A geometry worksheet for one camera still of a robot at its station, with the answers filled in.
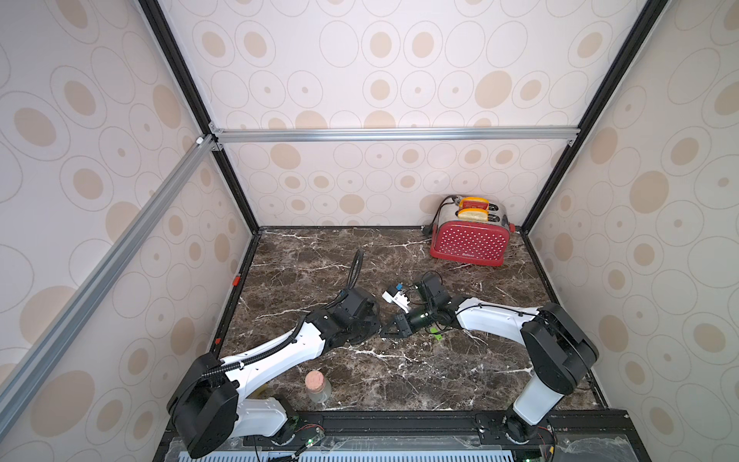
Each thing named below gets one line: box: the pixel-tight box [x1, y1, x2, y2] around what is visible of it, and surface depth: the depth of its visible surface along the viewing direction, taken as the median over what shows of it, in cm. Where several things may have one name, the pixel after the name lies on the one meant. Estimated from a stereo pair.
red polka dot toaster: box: [429, 194, 516, 267], surface depth 101 cm
